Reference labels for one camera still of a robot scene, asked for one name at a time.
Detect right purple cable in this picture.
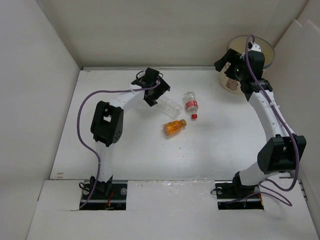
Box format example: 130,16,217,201
224,34,302,207

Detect clear bottle red label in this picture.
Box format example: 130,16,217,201
183,91,199,120

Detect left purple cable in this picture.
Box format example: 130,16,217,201
76,70,162,210

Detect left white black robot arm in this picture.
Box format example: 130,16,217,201
90,67,170,199

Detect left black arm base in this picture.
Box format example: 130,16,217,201
79,181,128,211

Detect orange bottle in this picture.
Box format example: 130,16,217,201
163,119,187,136

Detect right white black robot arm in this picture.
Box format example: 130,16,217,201
214,49,307,197

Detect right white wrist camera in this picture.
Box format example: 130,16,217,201
247,41,262,53

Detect purple cable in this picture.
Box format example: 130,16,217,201
76,70,162,210
224,34,302,207

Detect cream capybara bin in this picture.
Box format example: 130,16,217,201
220,35,275,95

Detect large clear plastic bottle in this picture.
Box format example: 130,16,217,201
157,96,182,119

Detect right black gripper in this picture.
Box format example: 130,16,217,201
215,48,249,82

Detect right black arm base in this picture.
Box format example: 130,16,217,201
210,180,264,210

